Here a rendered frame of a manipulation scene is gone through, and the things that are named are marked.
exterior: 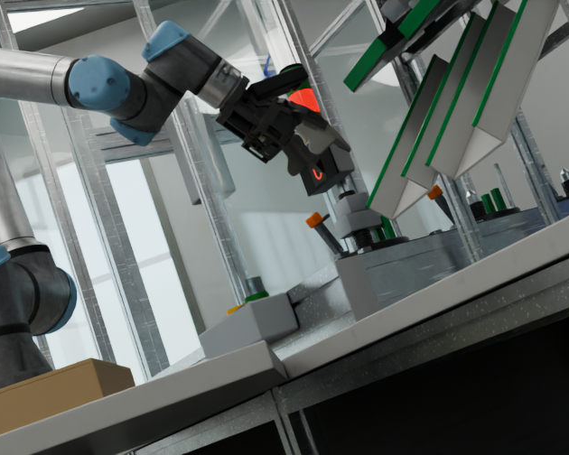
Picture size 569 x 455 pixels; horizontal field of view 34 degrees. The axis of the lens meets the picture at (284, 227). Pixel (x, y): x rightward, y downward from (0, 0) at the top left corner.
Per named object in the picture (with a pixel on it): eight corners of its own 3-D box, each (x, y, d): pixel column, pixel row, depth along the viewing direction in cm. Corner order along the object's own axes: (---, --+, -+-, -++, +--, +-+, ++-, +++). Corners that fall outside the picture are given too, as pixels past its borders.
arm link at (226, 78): (211, 72, 154) (229, 48, 147) (234, 88, 154) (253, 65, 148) (191, 103, 150) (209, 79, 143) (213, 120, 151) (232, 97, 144)
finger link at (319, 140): (339, 171, 148) (287, 149, 149) (352, 145, 151) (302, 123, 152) (342, 160, 145) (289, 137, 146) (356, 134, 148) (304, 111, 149)
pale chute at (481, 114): (506, 142, 105) (472, 123, 104) (454, 181, 117) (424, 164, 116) (574, -35, 115) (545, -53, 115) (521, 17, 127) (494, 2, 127)
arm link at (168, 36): (137, 59, 151) (167, 16, 150) (192, 98, 153) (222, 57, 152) (135, 60, 143) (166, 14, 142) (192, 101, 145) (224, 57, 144)
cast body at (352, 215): (351, 231, 148) (337, 191, 149) (339, 240, 151) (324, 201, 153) (392, 221, 152) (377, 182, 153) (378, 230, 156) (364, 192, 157)
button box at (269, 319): (260, 340, 134) (247, 301, 135) (209, 369, 152) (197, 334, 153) (300, 328, 138) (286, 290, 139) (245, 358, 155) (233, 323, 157)
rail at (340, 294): (359, 329, 124) (331, 255, 127) (154, 428, 199) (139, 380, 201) (391, 319, 127) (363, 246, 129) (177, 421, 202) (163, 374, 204)
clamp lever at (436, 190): (458, 223, 159) (431, 189, 159) (452, 227, 161) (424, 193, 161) (469, 212, 161) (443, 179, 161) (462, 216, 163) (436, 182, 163)
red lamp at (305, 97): (303, 113, 175) (294, 89, 176) (292, 124, 179) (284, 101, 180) (325, 109, 178) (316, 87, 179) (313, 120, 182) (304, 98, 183)
